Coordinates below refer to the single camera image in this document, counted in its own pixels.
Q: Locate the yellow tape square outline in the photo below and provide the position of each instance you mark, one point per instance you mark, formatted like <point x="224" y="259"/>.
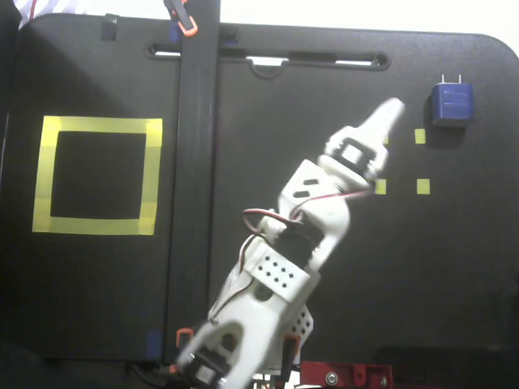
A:
<point x="97" y="124"/>

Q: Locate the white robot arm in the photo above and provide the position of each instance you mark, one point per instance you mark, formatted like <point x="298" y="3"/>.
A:
<point x="259" y="316"/>

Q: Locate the blue tape patch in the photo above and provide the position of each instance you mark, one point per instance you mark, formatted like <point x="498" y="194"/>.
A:
<point x="154" y="344"/>
<point x="175" y="34"/>

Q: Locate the long black table bar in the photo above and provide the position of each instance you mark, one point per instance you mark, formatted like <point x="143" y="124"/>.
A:
<point x="194" y="162"/>

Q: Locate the white striped cloth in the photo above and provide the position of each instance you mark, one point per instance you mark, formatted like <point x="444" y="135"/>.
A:
<point x="61" y="6"/>

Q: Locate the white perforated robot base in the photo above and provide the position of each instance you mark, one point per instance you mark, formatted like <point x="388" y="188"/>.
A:
<point x="304" y="324"/>

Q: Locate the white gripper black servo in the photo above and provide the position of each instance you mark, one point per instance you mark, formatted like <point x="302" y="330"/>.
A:
<point x="352" y="152"/>

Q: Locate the orange black spring clamp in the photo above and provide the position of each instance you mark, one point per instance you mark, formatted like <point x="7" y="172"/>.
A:
<point x="181" y="332"/>
<point x="184" y="22"/>
<point x="291" y="348"/>

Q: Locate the red bracket with screw clamp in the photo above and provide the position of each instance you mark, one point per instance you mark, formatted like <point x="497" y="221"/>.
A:
<point x="357" y="370"/>

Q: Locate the blue white plug charger block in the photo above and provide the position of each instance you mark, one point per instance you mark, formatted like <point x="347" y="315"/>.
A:
<point x="452" y="105"/>

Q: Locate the black tape piece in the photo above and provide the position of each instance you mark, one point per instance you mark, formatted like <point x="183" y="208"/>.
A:
<point x="108" y="30"/>

